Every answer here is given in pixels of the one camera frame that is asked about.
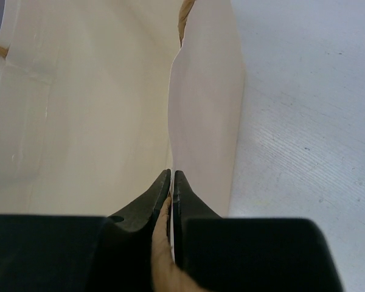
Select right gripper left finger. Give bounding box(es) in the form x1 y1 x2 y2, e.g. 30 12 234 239
108 169 171 234

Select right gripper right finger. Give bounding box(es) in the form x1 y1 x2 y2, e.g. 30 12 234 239
173 170 221 262

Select beige paper bag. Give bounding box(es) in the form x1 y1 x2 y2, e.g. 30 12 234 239
0 0 246 292

